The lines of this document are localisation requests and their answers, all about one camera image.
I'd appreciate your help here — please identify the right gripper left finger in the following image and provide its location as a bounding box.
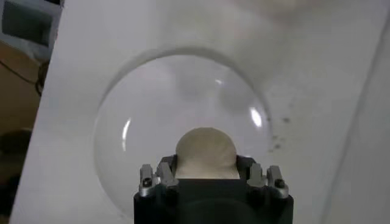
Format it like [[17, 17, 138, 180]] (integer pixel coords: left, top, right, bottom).
[[138, 153, 180, 198]]

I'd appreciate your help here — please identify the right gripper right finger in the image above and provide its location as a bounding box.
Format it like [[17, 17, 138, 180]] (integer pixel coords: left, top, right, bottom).
[[235, 153, 290, 199]]

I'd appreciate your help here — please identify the white steamed baozi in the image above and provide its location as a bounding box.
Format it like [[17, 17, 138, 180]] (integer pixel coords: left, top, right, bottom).
[[174, 126, 241, 180]]

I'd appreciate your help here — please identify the white round plate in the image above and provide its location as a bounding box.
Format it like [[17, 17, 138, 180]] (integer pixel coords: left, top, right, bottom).
[[92, 53, 274, 220]]

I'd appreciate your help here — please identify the white framed grey panel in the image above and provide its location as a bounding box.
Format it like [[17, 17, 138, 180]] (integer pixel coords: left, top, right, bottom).
[[0, 0, 64, 59]]

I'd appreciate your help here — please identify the black floor cable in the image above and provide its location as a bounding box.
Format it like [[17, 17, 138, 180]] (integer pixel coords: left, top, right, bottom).
[[0, 59, 50, 98]]

